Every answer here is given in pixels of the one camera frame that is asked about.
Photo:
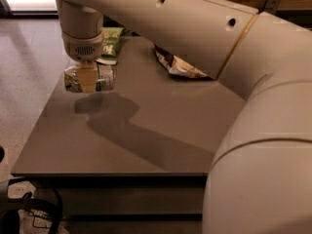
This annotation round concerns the green chip bag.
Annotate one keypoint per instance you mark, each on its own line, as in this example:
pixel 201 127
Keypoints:
pixel 111 41

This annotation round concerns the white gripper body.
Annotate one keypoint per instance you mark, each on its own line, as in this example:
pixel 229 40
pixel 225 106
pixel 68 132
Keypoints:
pixel 83 48

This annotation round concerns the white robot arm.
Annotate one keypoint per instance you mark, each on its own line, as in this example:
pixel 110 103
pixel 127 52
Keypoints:
pixel 260 181

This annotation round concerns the crushed 7up soda can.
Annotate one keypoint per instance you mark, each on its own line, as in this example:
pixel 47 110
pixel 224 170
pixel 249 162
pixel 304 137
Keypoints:
pixel 105 79

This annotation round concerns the right metal bracket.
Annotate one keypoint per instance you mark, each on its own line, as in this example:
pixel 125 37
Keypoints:
pixel 271 6

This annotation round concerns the grey table with drawers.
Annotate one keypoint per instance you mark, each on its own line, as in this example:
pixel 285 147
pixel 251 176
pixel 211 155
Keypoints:
pixel 133 160

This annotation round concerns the black chair base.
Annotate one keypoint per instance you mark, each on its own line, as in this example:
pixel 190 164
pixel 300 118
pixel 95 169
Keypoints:
pixel 9 207

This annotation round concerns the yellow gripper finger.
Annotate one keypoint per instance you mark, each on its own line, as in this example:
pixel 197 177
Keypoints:
pixel 87 74

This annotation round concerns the yellow brown chip bag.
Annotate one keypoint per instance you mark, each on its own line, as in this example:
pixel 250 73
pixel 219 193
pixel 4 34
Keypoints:
pixel 177 66

